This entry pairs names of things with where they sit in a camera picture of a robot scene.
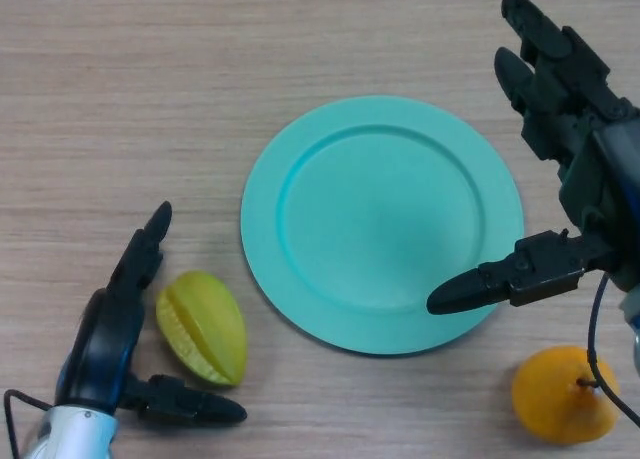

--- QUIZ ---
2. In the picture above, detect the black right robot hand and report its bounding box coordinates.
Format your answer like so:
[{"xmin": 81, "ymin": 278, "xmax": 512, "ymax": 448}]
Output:
[{"xmin": 426, "ymin": 0, "xmax": 640, "ymax": 316}]

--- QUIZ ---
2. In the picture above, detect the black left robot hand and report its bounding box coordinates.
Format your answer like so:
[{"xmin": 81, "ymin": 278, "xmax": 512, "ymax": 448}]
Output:
[{"xmin": 54, "ymin": 201, "xmax": 248, "ymax": 428}]

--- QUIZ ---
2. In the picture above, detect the yellow starfruit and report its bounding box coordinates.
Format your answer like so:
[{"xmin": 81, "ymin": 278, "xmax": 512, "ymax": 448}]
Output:
[{"xmin": 155, "ymin": 271, "xmax": 248, "ymax": 389}]

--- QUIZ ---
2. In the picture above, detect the green round plate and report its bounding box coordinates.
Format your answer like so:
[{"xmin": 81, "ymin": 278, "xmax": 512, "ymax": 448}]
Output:
[{"xmin": 240, "ymin": 95, "xmax": 525, "ymax": 355}]

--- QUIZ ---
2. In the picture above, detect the orange pear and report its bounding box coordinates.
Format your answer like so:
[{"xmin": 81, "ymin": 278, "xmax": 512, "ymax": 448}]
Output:
[{"xmin": 510, "ymin": 345, "xmax": 622, "ymax": 446}]

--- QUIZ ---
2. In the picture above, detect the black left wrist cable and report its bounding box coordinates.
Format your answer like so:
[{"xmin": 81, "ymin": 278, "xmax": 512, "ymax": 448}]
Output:
[{"xmin": 3, "ymin": 388, "xmax": 54, "ymax": 459}]

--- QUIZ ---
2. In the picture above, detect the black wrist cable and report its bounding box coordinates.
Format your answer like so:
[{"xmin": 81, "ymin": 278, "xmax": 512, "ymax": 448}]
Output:
[
  {"xmin": 3, "ymin": 388, "xmax": 54, "ymax": 459},
  {"xmin": 588, "ymin": 272, "xmax": 640, "ymax": 426}
]

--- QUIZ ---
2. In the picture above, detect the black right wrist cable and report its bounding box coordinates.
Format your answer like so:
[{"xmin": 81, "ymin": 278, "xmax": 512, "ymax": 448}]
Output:
[{"xmin": 588, "ymin": 272, "xmax": 640, "ymax": 426}]

